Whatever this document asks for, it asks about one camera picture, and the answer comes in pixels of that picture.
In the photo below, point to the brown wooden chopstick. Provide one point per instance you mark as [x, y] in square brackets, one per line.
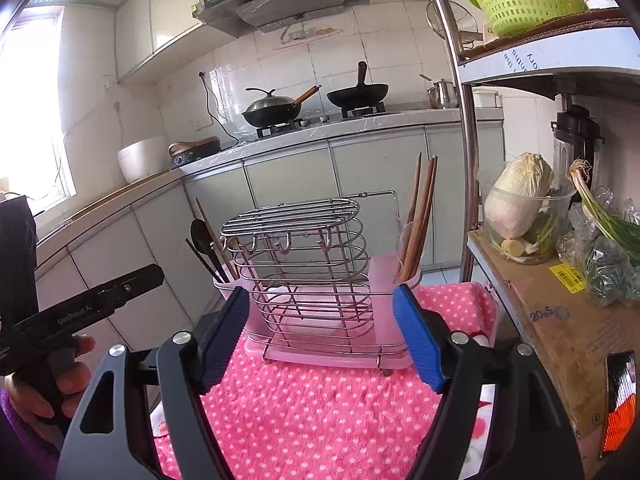
[219, 248]

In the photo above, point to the green onions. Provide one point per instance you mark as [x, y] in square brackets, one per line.
[620, 231]

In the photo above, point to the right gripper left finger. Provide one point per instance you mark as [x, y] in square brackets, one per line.
[188, 365]

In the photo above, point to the black blender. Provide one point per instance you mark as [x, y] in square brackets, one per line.
[576, 135]

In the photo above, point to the metal shelf frame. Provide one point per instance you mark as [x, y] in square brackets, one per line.
[593, 53]

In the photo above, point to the pink polka dot towel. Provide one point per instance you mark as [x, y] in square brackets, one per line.
[288, 421]

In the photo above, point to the black chopstick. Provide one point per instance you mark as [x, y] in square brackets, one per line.
[201, 259]

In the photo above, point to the cardboard box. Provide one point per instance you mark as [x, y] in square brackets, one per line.
[571, 335]

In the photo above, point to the steel kettle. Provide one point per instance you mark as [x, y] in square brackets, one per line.
[443, 95]

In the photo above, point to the napa cabbage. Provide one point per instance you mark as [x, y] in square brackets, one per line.
[512, 203]

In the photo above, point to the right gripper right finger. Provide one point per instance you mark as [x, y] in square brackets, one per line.
[456, 367]

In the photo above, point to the metal wire rack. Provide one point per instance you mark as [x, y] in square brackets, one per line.
[312, 242]

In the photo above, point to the white rice cooker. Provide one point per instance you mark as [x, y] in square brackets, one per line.
[143, 158]

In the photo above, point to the black induction cooker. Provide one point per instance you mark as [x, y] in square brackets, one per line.
[183, 153]

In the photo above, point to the clear plastic spoon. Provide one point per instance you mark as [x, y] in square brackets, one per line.
[402, 246]

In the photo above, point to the clear plastic container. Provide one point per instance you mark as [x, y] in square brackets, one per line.
[538, 243]

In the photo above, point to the black spoon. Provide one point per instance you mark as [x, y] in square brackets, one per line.
[204, 243]

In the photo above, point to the black frying pan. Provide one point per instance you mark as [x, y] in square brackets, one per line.
[361, 94]

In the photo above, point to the gas stove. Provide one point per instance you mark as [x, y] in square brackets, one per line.
[300, 123]

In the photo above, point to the left hand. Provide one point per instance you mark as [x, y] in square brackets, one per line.
[36, 401]

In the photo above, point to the lidded black wok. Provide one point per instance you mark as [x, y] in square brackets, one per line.
[275, 110]

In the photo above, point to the pink drainer tray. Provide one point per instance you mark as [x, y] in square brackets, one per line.
[348, 325]

